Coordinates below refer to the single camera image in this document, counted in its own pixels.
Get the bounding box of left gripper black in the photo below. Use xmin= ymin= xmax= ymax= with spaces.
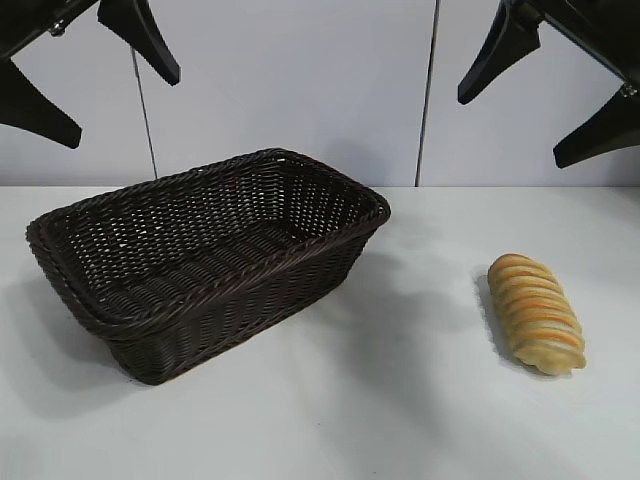
xmin=0 ymin=0 xmax=181 ymax=149

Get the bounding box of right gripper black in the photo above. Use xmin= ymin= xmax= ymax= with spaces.
xmin=458 ymin=0 xmax=640 ymax=169

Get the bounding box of long striped bread loaf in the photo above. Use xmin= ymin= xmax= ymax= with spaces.
xmin=487 ymin=253 xmax=587 ymax=376

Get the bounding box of dark brown woven basket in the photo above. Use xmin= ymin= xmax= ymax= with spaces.
xmin=25 ymin=147 xmax=392 ymax=386

